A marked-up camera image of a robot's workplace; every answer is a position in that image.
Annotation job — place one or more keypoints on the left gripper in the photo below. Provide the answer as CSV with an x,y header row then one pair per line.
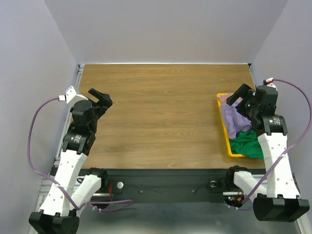
x,y
105,99

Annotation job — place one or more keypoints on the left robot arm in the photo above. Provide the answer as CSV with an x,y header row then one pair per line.
x,y
61,210

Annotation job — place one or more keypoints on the green t-shirt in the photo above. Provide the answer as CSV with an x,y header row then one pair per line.
x,y
246,143

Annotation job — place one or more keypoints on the pink t-shirt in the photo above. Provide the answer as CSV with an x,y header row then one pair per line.
x,y
223,98

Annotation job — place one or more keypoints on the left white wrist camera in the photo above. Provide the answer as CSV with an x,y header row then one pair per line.
x,y
72,96

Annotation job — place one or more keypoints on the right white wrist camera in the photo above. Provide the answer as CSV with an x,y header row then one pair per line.
x,y
269,82

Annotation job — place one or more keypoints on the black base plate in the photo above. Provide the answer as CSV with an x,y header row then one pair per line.
x,y
167,186

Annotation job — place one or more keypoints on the aluminium frame rail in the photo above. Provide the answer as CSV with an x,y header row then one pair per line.
x,y
52,125

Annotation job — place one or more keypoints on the yellow plastic tray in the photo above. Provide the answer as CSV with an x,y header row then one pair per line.
x,y
230,154

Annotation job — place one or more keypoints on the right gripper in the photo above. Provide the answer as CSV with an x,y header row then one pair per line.
x,y
241,100

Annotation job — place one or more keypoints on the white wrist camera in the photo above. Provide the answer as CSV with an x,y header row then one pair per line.
x,y
72,96
269,82

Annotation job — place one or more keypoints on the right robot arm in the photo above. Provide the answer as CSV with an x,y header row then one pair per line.
x,y
275,196

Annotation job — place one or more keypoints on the lavender t-shirt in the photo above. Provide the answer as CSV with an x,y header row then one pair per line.
x,y
233,120

